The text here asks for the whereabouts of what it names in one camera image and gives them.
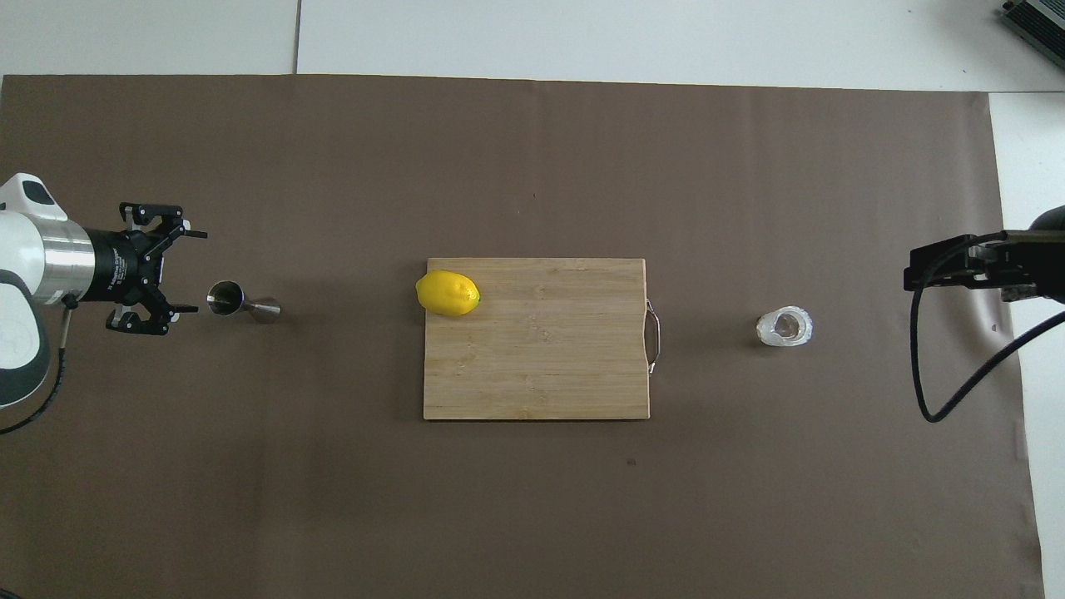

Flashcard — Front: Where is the brown paper table mat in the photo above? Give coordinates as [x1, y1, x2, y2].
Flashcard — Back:
[0, 73, 1045, 599]

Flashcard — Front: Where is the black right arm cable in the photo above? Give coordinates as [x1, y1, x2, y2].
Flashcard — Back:
[909, 231, 1065, 424]

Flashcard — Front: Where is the stainless steel jigger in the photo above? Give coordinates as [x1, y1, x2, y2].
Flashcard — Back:
[206, 280, 282, 325]

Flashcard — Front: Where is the wooden cutting board, metal handle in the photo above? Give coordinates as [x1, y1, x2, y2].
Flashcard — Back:
[423, 256, 664, 421]

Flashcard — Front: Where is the yellow lemon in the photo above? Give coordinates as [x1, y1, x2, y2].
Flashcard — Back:
[415, 269, 483, 319]

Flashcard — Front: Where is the grey finned electronics box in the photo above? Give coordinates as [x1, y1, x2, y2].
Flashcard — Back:
[998, 0, 1065, 69]

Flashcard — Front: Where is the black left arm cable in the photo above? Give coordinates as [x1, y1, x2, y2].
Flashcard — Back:
[0, 295, 81, 437]

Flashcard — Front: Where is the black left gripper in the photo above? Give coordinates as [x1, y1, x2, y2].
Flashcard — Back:
[83, 202, 209, 336]

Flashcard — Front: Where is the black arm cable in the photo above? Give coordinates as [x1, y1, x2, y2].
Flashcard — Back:
[909, 231, 1065, 424]
[0, 295, 81, 437]

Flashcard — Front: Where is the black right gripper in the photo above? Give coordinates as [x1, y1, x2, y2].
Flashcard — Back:
[904, 204, 1065, 304]

